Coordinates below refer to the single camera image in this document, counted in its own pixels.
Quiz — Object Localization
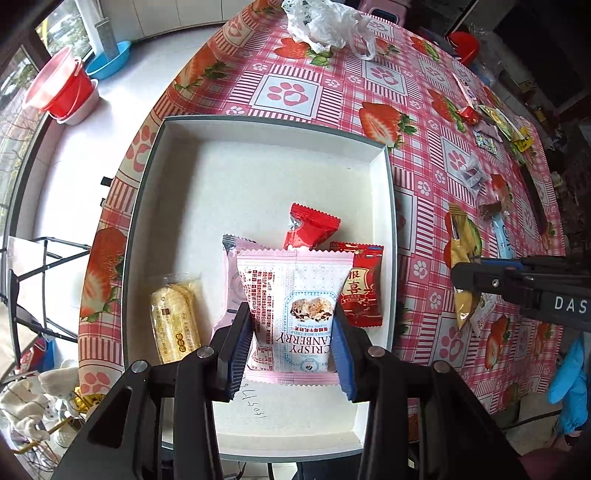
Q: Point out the translucent white snack packet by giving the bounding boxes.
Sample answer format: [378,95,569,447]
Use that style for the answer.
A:
[459,153,487,196]

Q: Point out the pink snack packet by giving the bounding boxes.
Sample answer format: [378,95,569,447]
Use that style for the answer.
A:
[213,234,260,332]
[477,120,502,142]

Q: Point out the white cranberry crispy packet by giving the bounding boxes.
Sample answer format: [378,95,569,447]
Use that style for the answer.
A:
[236,249,353,386]

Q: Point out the red foil snack packet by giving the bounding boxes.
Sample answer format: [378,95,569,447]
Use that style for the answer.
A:
[283,203,341,250]

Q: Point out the light blue snack packet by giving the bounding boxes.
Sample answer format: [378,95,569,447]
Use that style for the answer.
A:
[491,213,515,259]

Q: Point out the blue glove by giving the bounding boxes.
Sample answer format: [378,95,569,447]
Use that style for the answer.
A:
[547,332,590,435]

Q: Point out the yellow snack packet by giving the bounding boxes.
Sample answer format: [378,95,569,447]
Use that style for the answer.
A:
[446,203,482,330]

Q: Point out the brown bar in clear wrapper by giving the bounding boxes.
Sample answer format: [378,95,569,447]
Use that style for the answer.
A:
[478,200,508,222]

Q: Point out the yellow biscuit in clear wrapper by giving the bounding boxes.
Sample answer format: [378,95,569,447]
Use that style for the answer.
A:
[149,278,202,364]

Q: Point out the long black bar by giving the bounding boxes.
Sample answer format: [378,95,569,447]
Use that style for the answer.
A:
[519,164,548,235]

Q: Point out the strawberry checkered tablecloth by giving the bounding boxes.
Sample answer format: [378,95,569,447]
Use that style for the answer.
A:
[78,1,565,412]

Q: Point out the red square candy packet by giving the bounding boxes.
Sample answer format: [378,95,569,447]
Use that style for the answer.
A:
[329,241,384,328]

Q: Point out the green yellow snack packets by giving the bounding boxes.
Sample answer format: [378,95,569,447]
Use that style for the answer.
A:
[478,104,533,153]

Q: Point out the hello kitty candy packet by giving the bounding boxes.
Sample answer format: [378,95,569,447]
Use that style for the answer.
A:
[473,131,497,155]

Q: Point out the red candy wrapper far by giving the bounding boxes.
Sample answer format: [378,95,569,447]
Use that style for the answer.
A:
[458,106,481,126]

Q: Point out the black metal rack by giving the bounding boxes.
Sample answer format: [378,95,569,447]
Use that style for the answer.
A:
[1,236,90,377]

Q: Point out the white cardboard box tray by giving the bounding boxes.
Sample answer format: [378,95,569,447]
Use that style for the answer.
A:
[121,116,398,462]

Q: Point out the red stool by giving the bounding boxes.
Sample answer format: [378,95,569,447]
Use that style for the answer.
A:
[448,31,480,67]

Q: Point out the white plastic bag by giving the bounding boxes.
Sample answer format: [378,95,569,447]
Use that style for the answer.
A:
[281,0,377,61]

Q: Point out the red plastic bucket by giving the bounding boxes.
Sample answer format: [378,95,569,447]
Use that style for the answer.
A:
[23,46,95,120]

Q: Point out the blue plastic basin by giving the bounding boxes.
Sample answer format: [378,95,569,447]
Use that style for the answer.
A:
[85,40,131,80]

